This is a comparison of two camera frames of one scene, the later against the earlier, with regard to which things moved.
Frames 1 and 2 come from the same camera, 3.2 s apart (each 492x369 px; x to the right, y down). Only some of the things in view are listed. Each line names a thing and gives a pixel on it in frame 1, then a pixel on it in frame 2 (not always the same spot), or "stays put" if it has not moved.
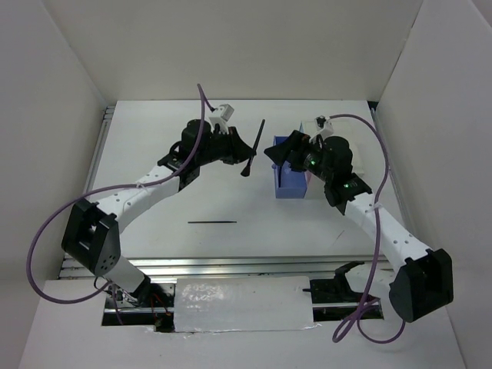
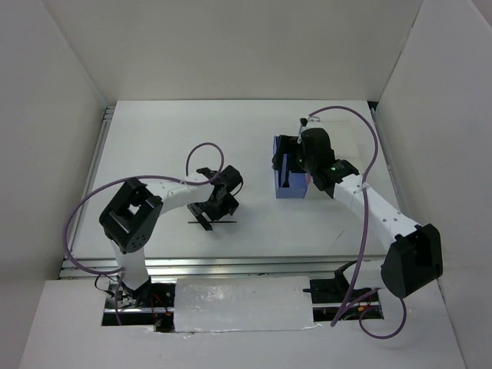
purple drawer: (289, 183) stays put
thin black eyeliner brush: (279, 174) → (287, 182)
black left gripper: (237, 151) → (198, 214)
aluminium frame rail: (247, 267) stays put
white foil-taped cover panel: (243, 304) stays put
